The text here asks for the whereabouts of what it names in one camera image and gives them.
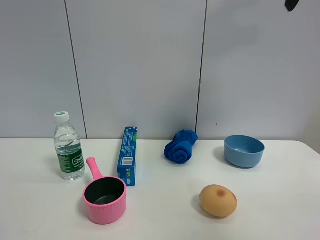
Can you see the tan round bread bun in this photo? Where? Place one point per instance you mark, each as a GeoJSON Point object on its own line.
{"type": "Point", "coordinates": [218, 201]}

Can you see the blue toothpaste box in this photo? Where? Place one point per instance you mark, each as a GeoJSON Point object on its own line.
{"type": "Point", "coordinates": [126, 167]}

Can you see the blue plastic bowl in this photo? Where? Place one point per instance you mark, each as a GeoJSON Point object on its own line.
{"type": "Point", "coordinates": [243, 151]}

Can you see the pink toy saucepan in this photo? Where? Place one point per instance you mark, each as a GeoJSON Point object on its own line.
{"type": "Point", "coordinates": [105, 197]}

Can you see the clear plastic water bottle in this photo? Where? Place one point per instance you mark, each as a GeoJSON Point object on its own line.
{"type": "Point", "coordinates": [68, 147]}

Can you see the rolled blue cloth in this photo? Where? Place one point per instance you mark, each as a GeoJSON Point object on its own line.
{"type": "Point", "coordinates": [179, 150]}

